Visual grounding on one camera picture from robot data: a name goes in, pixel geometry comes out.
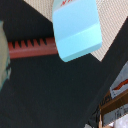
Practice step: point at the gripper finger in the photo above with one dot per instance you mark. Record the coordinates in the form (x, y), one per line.
(5, 68)

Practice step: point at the red toy sausage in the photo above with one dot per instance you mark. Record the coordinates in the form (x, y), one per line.
(30, 48)

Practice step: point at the light blue milk carton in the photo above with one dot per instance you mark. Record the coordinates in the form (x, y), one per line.
(76, 28)

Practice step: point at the beige woven placemat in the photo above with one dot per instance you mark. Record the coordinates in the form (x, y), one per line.
(112, 13)

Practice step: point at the cardboard box with label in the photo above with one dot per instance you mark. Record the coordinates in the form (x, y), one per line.
(115, 103)

